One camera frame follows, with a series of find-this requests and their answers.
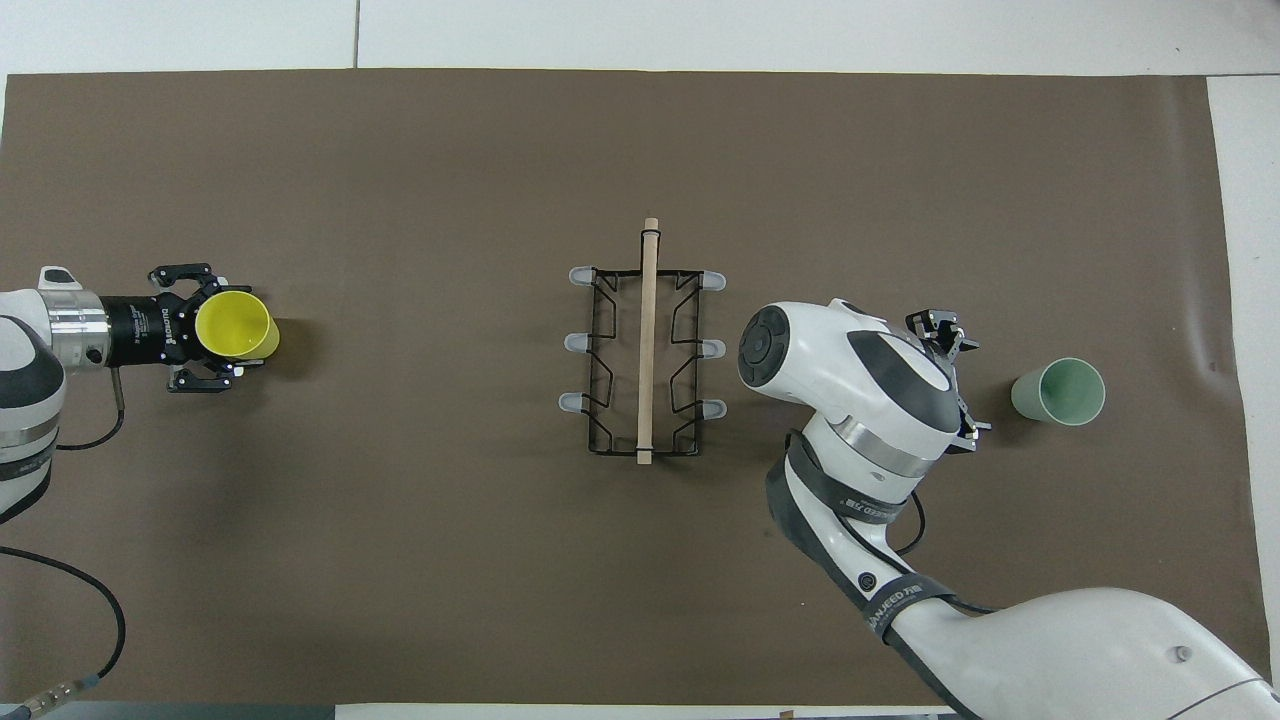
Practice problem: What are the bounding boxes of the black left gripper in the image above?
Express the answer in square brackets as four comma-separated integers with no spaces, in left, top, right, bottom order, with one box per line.
[100,263,246,393]

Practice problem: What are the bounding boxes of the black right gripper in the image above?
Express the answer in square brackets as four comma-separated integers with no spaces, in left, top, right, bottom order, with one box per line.
[906,309,993,453]

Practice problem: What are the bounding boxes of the yellow plastic cup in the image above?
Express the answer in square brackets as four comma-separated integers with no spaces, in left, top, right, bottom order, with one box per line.
[195,290,281,361]

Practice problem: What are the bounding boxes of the pale green plastic cup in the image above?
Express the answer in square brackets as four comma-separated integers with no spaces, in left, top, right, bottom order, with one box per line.
[1011,358,1107,427]

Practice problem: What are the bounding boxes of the brown table mat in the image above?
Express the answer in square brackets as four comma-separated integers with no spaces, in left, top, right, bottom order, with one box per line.
[0,68,1271,707]

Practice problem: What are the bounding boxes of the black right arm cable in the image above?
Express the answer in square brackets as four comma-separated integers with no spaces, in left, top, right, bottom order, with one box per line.
[888,488,927,557]

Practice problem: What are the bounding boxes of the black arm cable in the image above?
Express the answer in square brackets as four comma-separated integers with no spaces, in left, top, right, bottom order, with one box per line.
[0,368,128,720]
[888,488,927,557]

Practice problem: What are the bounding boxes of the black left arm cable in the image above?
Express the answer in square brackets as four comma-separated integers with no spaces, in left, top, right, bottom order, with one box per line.
[0,368,128,720]

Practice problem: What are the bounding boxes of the black wire cup rack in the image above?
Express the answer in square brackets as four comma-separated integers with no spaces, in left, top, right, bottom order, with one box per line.
[558,218,727,466]

